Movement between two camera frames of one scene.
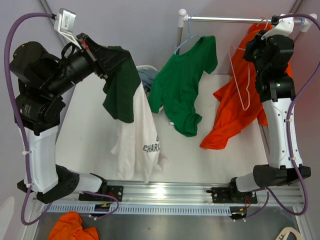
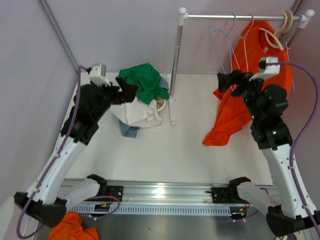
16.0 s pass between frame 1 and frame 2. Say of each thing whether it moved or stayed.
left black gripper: moved
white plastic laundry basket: moved
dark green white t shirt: moved
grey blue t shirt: moved
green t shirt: moved
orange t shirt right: stayed
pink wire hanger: moved
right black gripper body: moved
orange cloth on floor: stayed
